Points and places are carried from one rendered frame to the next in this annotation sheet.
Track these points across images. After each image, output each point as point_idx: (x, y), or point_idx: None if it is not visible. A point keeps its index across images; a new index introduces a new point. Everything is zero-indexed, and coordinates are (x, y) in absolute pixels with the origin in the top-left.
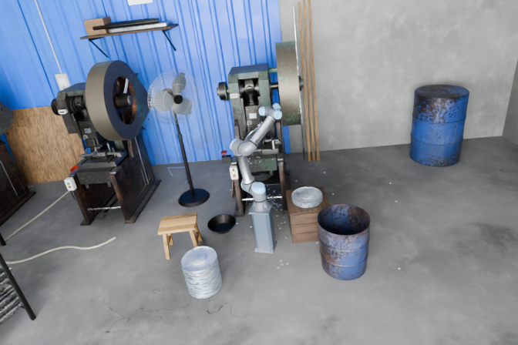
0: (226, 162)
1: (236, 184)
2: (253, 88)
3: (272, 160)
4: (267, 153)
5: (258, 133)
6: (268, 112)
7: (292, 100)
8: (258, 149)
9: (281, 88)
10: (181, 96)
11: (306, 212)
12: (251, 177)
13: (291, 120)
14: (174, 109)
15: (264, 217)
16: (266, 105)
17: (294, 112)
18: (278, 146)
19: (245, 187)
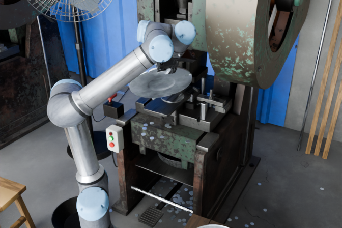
0: (109, 114)
1: (119, 159)
2: None
3: (189, 143)
4: (188, 124)
5: (95, 84)
6: (146, 38)
7: (235, 24)
8: (161, 113)
9: None
10: None
11: None
12: (93, 172)
13: (235, 75)
14: None
15: None
16: (201, 25)
17: (239, 58)
18: (226, 116)
19: (79, 187)
